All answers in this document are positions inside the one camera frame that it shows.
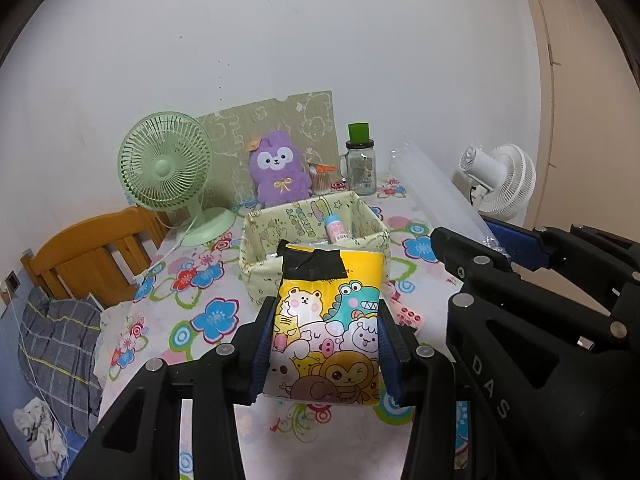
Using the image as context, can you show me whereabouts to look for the yellow cartoon animal pouch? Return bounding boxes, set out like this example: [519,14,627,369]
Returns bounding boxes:
[264,243,384,405]

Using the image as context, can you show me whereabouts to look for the pink wet wipes pack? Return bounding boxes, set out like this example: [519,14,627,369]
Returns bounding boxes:
[390,299,424,330]

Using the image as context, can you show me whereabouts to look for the crumpled white cloth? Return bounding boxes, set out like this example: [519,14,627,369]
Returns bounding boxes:
[13,398,68,478]

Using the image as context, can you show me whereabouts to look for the grey plaid blanket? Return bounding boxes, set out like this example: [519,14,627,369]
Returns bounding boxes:
[17,287,103,438]

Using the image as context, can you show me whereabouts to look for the white standing fan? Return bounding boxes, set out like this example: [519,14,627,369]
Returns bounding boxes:
[459,143,536,221]

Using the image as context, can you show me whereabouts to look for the floral tablecloth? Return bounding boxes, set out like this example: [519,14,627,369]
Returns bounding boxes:
[100,178,460,479]

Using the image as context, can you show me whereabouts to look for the clear plastic bag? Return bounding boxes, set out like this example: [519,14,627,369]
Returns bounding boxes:
[390,142,509,257]

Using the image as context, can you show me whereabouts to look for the small pink blue bottle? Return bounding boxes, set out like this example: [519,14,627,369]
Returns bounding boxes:
[323,214,349,244]

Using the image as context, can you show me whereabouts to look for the cream cartoon fabric storage box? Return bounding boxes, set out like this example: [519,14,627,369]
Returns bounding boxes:
[239,191,390,306]

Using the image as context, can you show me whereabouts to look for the wooden chair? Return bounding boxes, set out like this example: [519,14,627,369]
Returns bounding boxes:
[21,206,171,307]

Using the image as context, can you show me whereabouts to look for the glass jar with green lid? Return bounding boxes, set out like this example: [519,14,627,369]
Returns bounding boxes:
[341,122,376,196]

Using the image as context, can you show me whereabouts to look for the clear cup with cotton swabs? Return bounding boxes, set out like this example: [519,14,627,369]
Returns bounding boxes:
[309,164,337,196]

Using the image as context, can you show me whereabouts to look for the purple plush toy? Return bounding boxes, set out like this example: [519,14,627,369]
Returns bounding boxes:
[248,130,311,208]

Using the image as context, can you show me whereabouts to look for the cartoon patterned cardboard panel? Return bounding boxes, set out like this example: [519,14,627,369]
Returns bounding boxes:
[198,90,338,207]

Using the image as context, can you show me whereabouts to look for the green desk fan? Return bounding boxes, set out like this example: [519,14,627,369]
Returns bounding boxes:
[117,112,235,246]

